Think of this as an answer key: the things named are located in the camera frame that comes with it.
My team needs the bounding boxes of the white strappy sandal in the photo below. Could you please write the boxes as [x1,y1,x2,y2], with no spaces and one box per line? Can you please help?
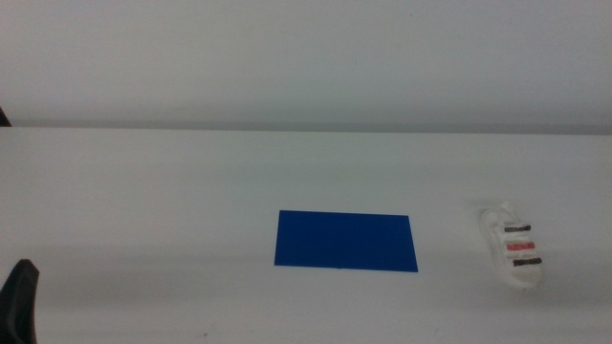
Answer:
[477,201,544,291]

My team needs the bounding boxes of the blue rectangular mat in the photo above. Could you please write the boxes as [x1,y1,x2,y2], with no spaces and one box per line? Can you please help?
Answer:
[273,209,420,274]

